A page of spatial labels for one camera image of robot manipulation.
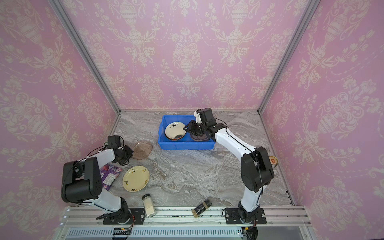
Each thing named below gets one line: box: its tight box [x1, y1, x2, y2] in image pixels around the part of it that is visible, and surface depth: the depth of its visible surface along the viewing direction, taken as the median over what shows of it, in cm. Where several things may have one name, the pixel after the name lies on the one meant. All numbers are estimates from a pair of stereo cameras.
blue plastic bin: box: [157, 115, 216, 150], surface depth 102 cm
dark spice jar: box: [191, 199, 213, 218], surface depth 76 cm
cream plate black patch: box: [164, 121, 187, 141], surface depth 108 cm
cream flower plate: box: [122, 165, 150, 193], surface depth 87 cm
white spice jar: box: [142, 193, 157, 218], surface depth 77 cm
